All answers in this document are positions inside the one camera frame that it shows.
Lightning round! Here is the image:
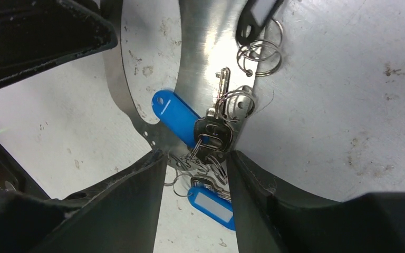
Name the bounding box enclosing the black key tag white label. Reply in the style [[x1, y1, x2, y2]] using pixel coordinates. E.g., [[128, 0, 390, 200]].
[[235, 0, 284, 46]]

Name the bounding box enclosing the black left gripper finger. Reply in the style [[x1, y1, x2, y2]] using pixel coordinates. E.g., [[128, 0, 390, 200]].
[[0, 1, 117, 89]]

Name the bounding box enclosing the blue key tag plain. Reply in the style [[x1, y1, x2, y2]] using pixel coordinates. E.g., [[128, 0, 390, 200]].
[[151, 90, 201, 148]]

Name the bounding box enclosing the blue key tag white label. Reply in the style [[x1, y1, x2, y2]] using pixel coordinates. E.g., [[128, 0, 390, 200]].
[[187, 187, 236, 231]]

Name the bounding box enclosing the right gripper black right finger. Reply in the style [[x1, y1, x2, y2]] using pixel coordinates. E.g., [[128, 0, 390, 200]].
[[227, 151, 405, 252]]

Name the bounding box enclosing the silver key on ring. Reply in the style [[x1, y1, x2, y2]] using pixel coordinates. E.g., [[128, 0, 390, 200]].
[[194, 67, 233, 164]]

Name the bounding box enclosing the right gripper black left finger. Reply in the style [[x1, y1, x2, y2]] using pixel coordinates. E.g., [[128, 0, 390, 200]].
[[32, 149, 167, 252]]

